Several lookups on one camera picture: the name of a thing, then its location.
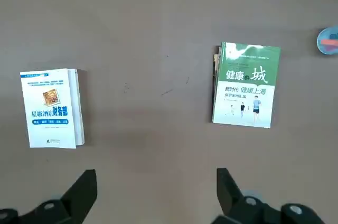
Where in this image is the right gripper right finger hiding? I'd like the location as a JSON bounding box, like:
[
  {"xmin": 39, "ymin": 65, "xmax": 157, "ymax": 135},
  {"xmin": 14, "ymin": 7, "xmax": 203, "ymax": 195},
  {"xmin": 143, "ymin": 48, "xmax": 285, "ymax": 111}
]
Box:
[{"xmin": 211, "ymin": 167, "xmax": 326, "ymax": 224}]

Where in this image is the brown-edged book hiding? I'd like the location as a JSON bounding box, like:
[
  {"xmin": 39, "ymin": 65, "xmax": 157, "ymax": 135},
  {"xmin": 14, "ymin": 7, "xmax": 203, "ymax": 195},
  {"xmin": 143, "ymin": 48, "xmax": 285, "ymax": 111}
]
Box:
[{"xmin": 211, "ymin": 45, "xmax": 221, "ymax": 123}]

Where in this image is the green white cover book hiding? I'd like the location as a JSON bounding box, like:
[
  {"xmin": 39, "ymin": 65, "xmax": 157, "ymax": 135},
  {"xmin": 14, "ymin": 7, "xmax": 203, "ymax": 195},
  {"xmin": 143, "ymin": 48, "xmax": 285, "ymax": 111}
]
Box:
[{"xmin": 212, "ymin": 41, "xmax": 281, "ymax": 129}]

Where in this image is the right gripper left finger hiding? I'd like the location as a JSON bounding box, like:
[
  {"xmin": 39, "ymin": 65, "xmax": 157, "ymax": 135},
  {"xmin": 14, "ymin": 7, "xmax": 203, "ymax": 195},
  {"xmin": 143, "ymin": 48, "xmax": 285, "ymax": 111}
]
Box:
[{"xmin": 0, "ymin": 169, "xmax": 98, "ymax": 224}]

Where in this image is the white blue cover book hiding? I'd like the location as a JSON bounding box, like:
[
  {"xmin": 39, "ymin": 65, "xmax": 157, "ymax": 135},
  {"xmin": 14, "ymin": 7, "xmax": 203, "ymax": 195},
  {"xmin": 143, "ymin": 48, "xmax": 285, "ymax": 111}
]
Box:
[{"xmin": 20, "ymin": 68, "xmax": 86, "ymax": 149}]

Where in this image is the blue round dish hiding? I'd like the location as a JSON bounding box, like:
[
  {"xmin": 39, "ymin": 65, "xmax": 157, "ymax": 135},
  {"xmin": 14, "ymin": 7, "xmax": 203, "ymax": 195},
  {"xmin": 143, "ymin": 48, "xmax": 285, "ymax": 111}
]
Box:
[{"xmin": 316, "ymin": 25, "xmax": 338, "ymax": 56}]

